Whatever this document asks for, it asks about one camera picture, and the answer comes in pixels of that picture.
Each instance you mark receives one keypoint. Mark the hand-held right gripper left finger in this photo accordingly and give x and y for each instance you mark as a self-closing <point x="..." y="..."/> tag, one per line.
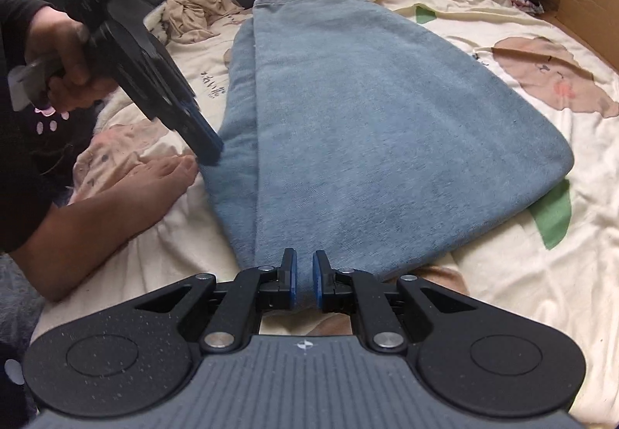
<point x="290" y="281"/>

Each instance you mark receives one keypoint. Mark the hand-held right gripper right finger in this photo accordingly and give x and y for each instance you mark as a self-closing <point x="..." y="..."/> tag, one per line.
<point x="317" y="281"/>

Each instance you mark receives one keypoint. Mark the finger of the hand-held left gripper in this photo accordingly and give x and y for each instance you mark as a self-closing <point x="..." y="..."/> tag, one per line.
<point x="196" y="143"/>
<point x="203" y="129"/>

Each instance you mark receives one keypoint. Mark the blue fleece sweatshirt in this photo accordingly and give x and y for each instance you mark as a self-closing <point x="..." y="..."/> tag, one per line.
<point x="387" y="119"/>

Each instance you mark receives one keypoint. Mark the person's left forearm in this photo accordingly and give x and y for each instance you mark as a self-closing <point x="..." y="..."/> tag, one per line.
<point x="19" y="8"/>

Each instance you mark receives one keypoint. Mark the person's left hand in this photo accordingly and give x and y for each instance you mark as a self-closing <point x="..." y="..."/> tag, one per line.
<point x="58" y="46"/>

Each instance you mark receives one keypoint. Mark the beige crumpled garment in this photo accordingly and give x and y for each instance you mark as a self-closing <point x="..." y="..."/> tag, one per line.
<point x="198" y="8"/>

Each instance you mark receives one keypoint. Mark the person's black paw-print clothing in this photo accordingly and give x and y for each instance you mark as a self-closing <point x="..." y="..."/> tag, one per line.
<point x="19" y="158"/>

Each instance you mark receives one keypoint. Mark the cream printed bed sheet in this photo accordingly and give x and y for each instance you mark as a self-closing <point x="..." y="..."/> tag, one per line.
<point x="532" y="264"/>

